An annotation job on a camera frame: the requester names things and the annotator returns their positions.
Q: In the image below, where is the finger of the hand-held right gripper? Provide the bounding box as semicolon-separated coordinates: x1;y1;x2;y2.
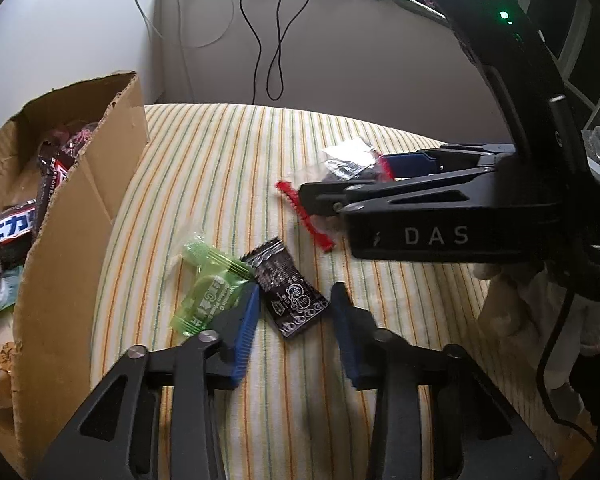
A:
380;143;519;181
299;165;497;218

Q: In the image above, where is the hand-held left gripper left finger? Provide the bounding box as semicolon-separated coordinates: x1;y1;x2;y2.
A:
32;282;262;480

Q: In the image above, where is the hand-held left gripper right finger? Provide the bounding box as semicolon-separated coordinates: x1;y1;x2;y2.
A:
330;282;561;480

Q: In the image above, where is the clear red-ended cookie wrapper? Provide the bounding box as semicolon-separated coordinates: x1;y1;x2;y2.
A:
275;137;396;253

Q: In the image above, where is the small black snack packet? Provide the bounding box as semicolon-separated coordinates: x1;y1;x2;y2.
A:
240;238;331;342

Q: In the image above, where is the green candy packet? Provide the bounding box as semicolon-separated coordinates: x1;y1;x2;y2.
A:
172;232;257;338

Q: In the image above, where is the cardboard box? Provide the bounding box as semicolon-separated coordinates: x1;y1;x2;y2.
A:
0;71;150;480

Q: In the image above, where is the teal snack packet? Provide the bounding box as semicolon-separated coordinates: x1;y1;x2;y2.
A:
0;266;26;323

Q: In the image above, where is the slim dark chocolate bar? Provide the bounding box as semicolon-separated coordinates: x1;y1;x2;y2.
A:
32;121;103;231

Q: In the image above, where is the large brown chocolate bar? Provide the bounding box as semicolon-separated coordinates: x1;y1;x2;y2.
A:
0;200;38;272

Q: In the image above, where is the person's right hand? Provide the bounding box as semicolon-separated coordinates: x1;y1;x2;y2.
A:
472;261;600;392

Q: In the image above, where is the striped blanket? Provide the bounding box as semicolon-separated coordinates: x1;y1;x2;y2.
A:
87;102;600;480

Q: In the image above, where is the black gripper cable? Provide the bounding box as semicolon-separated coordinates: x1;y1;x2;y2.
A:
536;285;598;448

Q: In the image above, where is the white cable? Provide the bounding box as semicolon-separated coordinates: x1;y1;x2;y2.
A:
122;0;163;41
176;0;232;50

